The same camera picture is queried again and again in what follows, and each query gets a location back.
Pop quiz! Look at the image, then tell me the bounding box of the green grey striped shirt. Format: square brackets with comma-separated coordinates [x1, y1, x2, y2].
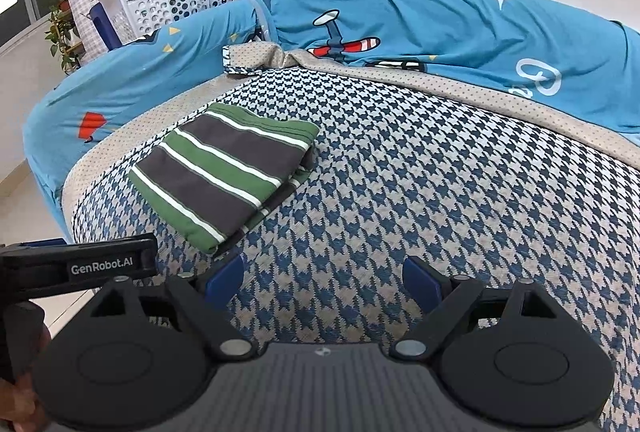
[128, 103, 321, 257]

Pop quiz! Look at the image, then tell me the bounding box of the green potted plant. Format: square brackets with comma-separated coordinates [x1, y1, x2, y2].
[44, 0, 83, 75]

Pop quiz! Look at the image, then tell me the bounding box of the person's left hand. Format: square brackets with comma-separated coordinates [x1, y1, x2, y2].
[0, 369, 48, 432]

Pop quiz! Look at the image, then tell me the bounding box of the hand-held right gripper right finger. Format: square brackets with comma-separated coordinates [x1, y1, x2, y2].
[390, 256, 558, 360]

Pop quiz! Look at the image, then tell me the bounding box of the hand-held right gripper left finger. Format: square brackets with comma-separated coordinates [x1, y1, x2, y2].
[85, 254, 256, 360]

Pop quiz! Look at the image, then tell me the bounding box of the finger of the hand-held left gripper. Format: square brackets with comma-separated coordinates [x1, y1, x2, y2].
[0, 238, 66, 250]

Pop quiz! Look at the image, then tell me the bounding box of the blue printed bed bumper cover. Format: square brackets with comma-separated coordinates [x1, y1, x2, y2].
[22, 0, 640, 243]

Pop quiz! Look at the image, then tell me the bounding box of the houndstooth bed mat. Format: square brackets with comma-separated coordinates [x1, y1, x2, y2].
[61, 42, 640, 432]

